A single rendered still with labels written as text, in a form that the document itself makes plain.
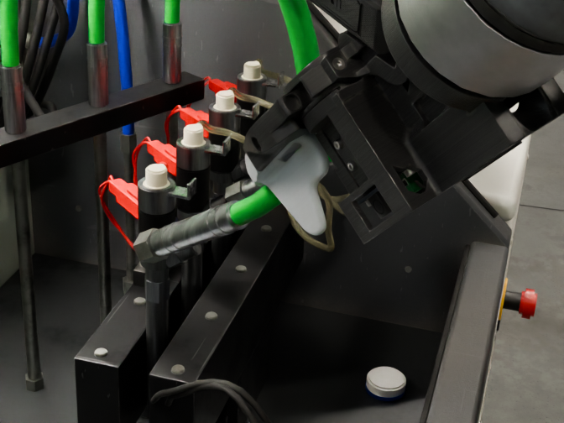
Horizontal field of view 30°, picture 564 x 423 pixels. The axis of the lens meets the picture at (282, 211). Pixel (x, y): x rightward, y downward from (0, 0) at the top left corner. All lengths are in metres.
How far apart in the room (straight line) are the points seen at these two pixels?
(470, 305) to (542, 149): 2.78
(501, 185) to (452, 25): 0.77
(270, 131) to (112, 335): 0.40
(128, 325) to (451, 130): 0.48
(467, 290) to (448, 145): 0.57
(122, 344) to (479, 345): 0.31
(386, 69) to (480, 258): 0.62
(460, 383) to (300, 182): 0.38
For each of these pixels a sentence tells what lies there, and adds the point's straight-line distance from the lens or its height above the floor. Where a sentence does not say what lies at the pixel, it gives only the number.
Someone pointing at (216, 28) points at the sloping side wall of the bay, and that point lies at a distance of 1.07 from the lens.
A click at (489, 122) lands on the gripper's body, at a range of 0.42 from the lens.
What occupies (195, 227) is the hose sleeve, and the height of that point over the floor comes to 1.16.
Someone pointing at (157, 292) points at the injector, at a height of 1.03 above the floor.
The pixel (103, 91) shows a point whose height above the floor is 1.12.
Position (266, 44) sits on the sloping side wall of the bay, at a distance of 1.06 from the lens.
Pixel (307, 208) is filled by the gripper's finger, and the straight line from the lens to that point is 0.54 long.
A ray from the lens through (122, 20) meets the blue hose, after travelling 1.06.
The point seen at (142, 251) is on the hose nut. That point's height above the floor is 1.12.
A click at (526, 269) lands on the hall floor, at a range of 2.99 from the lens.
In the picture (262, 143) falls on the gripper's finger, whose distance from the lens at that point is 0.51.
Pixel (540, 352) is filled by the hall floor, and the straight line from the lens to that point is 2.66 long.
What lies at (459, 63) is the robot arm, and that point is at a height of 1.34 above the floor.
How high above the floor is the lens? 1.47
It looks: 28 degrees down
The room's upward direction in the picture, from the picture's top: 3 degrees clockwise
